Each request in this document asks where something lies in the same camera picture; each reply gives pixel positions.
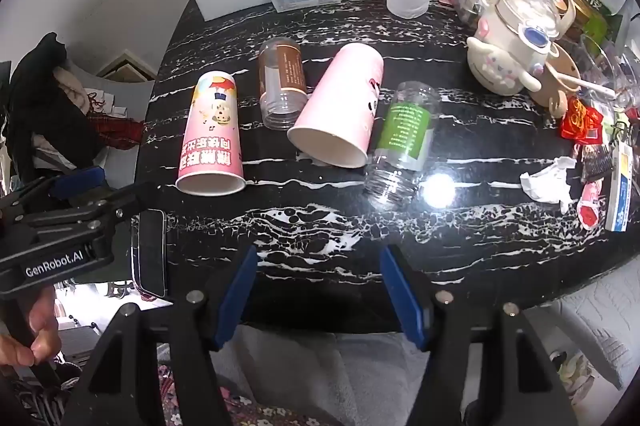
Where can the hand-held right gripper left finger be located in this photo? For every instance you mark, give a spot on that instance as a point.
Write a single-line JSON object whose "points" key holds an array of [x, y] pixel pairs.
{"points": [[234, 298]]}

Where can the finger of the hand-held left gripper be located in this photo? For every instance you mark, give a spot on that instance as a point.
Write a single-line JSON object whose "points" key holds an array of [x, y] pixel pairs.
{"points": [[75, 182], [131, 202]]}

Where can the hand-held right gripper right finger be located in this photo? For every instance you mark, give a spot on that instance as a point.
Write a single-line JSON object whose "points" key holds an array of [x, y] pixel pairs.
{"points": [[406, 301]]}

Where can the large plain pink paper cup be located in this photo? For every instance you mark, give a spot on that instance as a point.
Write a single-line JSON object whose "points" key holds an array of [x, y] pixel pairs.
{"points": [[334, 106]]}

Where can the pink cartoon print paper cup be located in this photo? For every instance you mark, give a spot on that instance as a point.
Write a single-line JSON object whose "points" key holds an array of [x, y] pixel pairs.
{"points": [[212, 134]]}

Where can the clear glass cup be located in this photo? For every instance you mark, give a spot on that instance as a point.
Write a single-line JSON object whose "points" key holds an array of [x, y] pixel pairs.
{"points": [[612, 66]]}

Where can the person's left hand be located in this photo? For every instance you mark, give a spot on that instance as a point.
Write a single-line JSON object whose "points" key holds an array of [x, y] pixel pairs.
{"points": [[40, 340]]}

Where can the black smartphone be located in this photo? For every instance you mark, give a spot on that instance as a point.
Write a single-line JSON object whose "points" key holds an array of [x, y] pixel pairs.
{"points": [[150, 251]]}

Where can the red plaid cloth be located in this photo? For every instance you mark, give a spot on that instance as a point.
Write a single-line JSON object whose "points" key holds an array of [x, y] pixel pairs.
{"points": [[117, 131]]}

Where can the dark clothes pile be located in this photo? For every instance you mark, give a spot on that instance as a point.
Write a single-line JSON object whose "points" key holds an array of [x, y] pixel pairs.
{"points": [[45, 116]]}

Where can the person's grey trousers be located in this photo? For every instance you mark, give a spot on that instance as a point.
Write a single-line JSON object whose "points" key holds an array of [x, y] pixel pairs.
{"points": [[330, 376]]}

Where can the floral cloth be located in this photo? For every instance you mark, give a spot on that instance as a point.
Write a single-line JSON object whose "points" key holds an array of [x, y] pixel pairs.
{"points": [[260, 413]]}

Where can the clear jar with green label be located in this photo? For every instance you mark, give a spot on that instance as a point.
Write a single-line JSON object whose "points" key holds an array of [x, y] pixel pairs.
{"points": [[404, 129]]}

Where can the crumpled white tissue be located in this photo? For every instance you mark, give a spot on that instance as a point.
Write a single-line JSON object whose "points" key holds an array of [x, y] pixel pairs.
{"points": [[545, 183]]}

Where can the clear jar with brown label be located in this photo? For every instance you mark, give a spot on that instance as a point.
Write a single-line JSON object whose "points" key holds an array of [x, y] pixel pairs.
{"points": [[282, 79]]}

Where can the pink and red sachet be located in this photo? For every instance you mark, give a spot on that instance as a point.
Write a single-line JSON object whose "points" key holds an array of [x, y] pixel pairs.
{"points": [[592, 203]]}

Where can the black hair clips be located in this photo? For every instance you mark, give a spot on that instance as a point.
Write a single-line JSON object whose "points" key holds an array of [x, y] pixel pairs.
{"points": [[596, 164]]}

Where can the white and blue card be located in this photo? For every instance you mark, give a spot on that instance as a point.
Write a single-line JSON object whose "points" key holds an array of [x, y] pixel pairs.
{"points": [[620, 186]]}

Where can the red candy wrapper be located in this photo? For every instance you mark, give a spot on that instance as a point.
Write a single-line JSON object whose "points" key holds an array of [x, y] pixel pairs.
{"points": [[580, 119]]}

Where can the white cartoon kettle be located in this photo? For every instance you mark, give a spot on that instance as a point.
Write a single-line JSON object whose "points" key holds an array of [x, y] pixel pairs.
{"points": [[505, 56]]}

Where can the wooden dish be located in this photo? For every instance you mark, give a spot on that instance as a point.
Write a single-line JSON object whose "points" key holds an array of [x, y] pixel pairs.
{"points": [[562, 66]]}

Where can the white spoon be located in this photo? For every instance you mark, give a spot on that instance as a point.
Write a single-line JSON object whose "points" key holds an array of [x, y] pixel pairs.
{"points": [[590, 86]]}

